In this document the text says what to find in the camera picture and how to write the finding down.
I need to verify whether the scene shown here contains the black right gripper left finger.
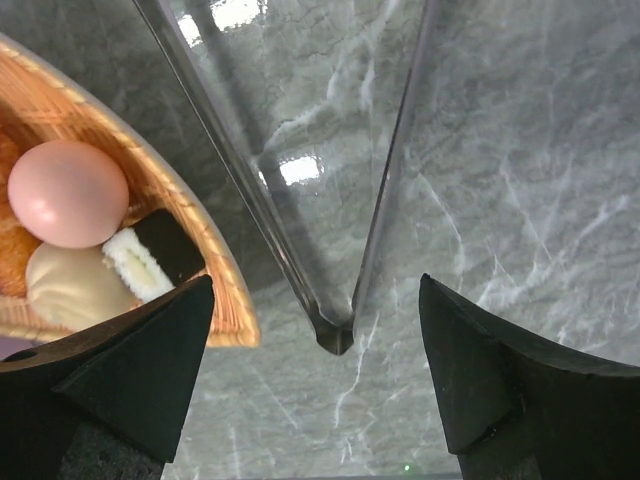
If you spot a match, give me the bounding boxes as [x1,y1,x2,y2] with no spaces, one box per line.
[1,275,214,479]

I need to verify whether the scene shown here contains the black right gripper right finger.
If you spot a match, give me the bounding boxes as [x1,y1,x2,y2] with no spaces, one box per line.
[419,275,639,479]

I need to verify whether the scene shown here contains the white steamed bun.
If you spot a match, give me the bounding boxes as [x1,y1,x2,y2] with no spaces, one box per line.
[25,243,139,331]

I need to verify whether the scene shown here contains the rice and seaweed sushi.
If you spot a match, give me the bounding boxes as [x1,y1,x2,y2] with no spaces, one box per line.
[102,209,205,302]

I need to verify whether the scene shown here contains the pink egg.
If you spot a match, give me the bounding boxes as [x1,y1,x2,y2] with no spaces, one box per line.
[7,140,129,249]

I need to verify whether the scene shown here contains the metal food tongs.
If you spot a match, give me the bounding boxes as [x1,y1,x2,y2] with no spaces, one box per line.
[137,1,438,356]

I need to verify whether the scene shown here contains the woven bamboo basket tray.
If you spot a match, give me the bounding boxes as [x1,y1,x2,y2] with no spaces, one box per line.
[1,35,261,347]

